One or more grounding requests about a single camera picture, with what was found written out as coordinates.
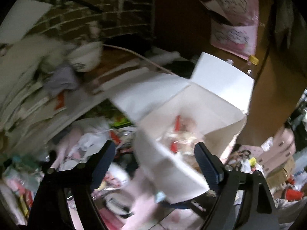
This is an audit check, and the stack of books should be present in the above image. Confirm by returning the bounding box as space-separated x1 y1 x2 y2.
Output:
0 52 109 154

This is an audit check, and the purple cloth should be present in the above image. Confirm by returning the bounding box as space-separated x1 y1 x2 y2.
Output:
44 62 80 98

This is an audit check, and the white fluffy fur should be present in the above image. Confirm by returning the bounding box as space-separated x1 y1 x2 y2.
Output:
1 34 73 72

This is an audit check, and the panda ceramic bowl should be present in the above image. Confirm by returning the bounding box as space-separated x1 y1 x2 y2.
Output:
67 42 102 73

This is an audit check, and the pink printed bag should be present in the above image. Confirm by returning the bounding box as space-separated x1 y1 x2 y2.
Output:
203 0 259 60

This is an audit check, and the white paper sheet on wall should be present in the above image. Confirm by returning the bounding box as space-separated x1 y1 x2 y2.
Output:
0 0 52 44

